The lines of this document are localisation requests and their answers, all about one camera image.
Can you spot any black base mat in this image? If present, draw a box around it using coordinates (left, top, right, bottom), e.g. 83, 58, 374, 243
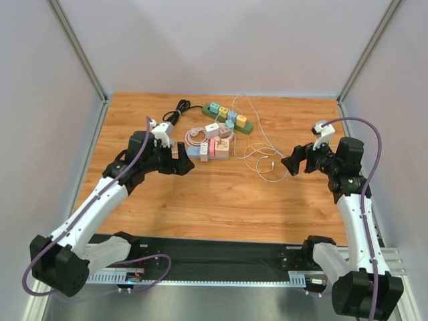
83, 233, 348, 282

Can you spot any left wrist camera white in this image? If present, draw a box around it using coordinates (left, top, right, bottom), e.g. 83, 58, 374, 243
149, 118, 173, 142

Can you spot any green power strip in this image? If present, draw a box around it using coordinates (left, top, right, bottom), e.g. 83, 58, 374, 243
202, 103, 253, 135

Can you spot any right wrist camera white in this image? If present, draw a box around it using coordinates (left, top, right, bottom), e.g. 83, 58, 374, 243
312, 120, 336, 150

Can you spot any white charger plug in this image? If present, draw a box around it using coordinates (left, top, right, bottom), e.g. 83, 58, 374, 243
199, 142, 209, 162

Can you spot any beige patterned cube charger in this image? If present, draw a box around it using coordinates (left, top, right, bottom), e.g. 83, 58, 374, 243
215, 138, 230, 159

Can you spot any yellow charger plug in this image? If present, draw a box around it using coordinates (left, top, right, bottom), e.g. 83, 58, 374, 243
219, 106, 229, 118

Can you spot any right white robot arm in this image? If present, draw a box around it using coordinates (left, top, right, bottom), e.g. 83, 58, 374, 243
282, 137, 404, 320

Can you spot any light blue small charger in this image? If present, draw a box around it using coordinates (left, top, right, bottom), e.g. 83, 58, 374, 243
225, 120, 235, 131

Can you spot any teal charger plug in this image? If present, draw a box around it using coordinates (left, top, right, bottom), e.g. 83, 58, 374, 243
209, 102, 220, 114

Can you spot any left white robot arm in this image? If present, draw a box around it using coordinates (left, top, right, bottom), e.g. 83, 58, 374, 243
22, 130, 195, 298

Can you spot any black power cord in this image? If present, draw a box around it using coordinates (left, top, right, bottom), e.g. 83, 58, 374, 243
163, 99, 204, 125

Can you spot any grey slotted cable duct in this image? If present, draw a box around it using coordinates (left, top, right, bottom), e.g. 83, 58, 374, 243
86, 270, 327, 288

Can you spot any brown pink charger plug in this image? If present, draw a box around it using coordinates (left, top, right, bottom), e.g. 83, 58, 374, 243
219, 127, 233, 140

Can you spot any yellow usb cable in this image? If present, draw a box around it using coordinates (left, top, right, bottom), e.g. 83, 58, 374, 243
243, 142, 279, 174

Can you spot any pink round power strip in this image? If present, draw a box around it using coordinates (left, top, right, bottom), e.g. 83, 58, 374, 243
185, 127, 234, 146

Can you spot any white usb cable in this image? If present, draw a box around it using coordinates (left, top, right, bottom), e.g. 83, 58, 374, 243
213, 93, 292, 183

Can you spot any blue charger plug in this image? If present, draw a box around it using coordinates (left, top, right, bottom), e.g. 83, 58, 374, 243
227, 110, 237, 122

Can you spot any orange charger plug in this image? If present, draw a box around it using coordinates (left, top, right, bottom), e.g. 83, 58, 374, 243
235, 114, 247, 128

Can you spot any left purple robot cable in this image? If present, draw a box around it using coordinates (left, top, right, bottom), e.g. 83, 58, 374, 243
21, 115, 173, 304

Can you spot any white charger on pink strip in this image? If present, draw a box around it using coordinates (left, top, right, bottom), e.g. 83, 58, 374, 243
205, 123, 219, 140

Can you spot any light blue power strip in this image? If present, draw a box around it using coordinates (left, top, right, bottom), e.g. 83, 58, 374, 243
187, 146, 201, 159

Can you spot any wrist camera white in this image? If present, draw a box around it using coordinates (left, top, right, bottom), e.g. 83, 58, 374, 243
312, 120, 336, 150
149, 118, 173, 142

